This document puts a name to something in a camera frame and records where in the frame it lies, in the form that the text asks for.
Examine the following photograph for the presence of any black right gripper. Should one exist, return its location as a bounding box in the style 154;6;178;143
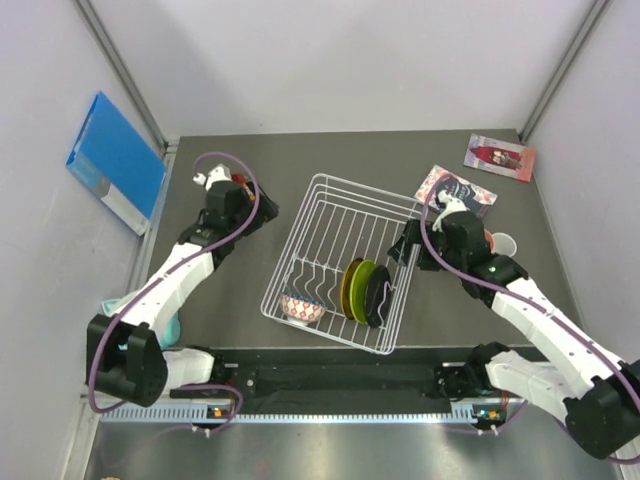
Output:
388;219;465;274

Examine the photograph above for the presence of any black plate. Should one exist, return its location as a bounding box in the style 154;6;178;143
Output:
364;265;392;328

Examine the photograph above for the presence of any pink plastic cup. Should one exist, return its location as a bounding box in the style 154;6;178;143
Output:
484;230;496;253

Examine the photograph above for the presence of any white wire dish rack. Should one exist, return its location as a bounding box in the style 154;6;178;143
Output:
260;174;422;355

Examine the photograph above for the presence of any red plate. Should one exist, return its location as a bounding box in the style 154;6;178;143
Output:
231;174;247;186

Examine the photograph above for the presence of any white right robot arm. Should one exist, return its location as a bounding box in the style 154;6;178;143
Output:
388;211;639;459

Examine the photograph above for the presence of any teal object behind arm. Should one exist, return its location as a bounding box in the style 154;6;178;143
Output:
101;299;181;350

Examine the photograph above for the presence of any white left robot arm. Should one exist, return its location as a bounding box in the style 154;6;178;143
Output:
86;180;279;407

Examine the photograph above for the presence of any lime green plate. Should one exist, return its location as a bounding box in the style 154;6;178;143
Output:
349;258;376;324

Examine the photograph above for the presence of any Little Women book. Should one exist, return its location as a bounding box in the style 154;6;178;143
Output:
414;165;498;217

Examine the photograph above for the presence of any yellow plate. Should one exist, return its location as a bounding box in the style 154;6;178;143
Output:
340;257;363;320

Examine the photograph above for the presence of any red patterned white bowl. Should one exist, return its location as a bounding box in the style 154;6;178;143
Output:
279;292;327;327

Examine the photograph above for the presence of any red purple book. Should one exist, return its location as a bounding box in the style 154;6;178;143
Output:
463;133;537;183

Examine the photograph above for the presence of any blue folder box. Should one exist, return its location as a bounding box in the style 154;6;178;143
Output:
66;92;166;236

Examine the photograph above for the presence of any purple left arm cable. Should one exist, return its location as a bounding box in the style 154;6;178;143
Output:
85;151;261;435

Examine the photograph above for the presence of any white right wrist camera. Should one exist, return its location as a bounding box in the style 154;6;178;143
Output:
431;191;469;232

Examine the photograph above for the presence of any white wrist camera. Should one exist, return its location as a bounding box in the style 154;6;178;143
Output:
192;164;232;192
431;191;469;232

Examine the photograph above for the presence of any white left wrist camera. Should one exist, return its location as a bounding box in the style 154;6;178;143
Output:
192;164;232;192

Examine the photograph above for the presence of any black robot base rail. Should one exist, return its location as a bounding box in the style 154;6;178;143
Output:
207;347;495;400

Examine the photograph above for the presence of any grey slotted cable duct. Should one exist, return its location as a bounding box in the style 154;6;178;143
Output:
102;403;501;425

